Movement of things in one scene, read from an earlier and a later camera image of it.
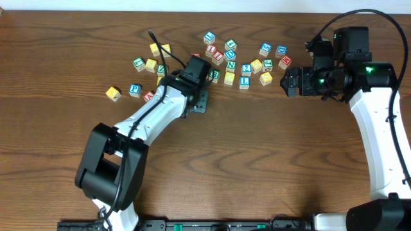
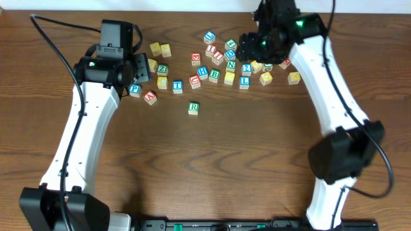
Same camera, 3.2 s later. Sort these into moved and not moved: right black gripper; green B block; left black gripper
Moved: left black gripper; right black gripper
Not moved: green B block
